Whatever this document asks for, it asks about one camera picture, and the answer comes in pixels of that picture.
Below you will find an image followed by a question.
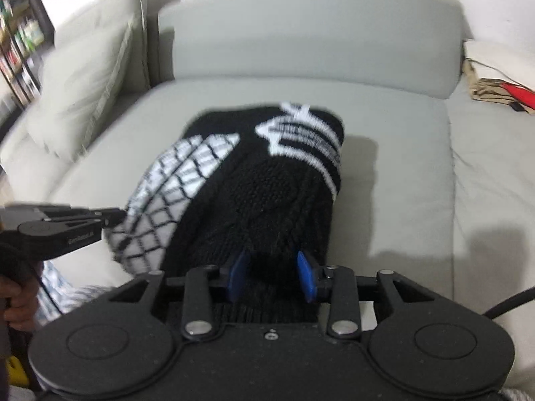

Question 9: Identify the red item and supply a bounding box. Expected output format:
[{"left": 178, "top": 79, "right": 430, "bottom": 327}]
[{"left": 501, "top": 81, "right": 535, "bottom": 112}]

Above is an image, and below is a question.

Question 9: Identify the black cable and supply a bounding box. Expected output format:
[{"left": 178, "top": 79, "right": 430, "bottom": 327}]
[{"left": 480, "top": 287, "right": 535, "bottom": 321}]

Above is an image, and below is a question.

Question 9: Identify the dark bookshelf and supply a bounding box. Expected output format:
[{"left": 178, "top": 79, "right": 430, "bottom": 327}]
[{"left": 0, "top": 0, "right": 57, "bottom": 114}]

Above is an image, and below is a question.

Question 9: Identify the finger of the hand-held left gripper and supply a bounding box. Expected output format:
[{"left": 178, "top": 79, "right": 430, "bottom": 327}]
[{"left": 41, "top": 204, "right": 127, "bottom": 230}]

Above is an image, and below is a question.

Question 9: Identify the blue white patterned cloth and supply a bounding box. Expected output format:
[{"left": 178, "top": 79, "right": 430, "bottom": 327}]
[{"left": 38, "top": 259, "right": 124, "bottom": 316}]

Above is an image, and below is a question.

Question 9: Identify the light grey cushion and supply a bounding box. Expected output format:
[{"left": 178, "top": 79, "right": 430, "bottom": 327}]
[{"left": 26, "top": 12, "right": 139, "bottom": 164}]

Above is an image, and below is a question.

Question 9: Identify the light grey sofa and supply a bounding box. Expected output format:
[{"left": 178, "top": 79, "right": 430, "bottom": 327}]
[{"left": 0, "top": 0, "right": 535, "bottom": 401}]

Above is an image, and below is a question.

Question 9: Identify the black white knit sweater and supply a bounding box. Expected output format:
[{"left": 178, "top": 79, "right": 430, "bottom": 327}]
[{"left": 104, "top": 101, "right": 347, "bottom": 324}]

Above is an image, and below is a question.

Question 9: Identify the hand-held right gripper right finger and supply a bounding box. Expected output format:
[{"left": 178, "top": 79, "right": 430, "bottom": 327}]
[{"left": 296, "top": 251, "right": 436, "bottom": 340}]

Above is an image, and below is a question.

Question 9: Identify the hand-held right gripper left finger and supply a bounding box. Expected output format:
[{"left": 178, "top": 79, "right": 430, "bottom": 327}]
[{"left": 106, "top": 250, "right": 252, "bottom": 340}]

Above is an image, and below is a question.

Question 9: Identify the person's left hand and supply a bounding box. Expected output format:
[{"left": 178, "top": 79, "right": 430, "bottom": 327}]
[{"left": 0, "top": 276, "right": 41, "bottom": 334}]

